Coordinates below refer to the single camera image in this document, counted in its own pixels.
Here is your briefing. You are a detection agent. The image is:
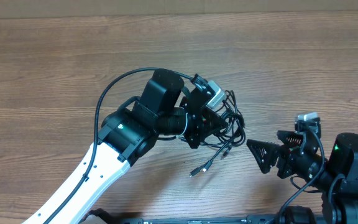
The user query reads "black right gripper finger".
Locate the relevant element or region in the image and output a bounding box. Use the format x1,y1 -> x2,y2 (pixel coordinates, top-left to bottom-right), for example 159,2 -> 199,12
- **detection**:
246,139 -> 281,174
277,130 -> 304,147

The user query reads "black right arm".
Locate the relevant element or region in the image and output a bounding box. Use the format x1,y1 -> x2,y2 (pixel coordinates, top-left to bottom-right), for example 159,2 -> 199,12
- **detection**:
247,118 -> 358,223

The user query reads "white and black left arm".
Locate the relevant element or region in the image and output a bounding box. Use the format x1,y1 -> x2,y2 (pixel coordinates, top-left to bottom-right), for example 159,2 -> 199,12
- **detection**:
26,67 -> 227,223

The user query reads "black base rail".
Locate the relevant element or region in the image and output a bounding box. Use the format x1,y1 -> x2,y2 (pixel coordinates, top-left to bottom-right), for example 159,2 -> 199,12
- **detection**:
80,208 -> 274,224

